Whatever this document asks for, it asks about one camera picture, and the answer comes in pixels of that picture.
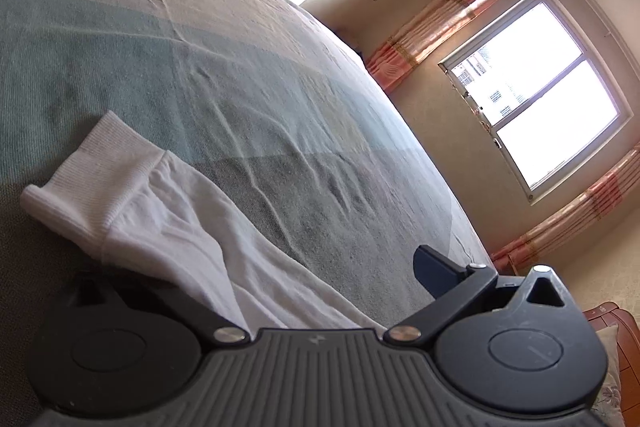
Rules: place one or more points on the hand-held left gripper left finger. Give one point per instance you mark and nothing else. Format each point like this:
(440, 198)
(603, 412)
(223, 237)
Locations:
(200, 314)

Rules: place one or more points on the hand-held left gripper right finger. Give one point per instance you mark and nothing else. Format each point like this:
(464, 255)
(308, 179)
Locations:
(435, 274)

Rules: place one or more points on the white printed sweatshirt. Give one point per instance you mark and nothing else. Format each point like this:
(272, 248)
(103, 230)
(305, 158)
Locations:
(150, 217)

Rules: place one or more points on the orange striped curtain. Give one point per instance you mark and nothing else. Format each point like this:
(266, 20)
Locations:
(450, 12)
(575, 212)

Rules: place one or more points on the wooden bed headboard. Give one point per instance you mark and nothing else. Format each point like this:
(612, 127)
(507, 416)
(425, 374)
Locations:
(615, 322)

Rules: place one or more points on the large patchwork pillow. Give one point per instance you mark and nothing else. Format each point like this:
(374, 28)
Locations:
(612, 377)

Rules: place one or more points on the window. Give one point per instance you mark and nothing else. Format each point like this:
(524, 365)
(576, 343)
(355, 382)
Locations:
(540, 97)

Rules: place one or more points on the bed with patchwork sheet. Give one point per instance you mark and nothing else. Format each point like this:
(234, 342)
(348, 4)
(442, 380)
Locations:
(250, 107)

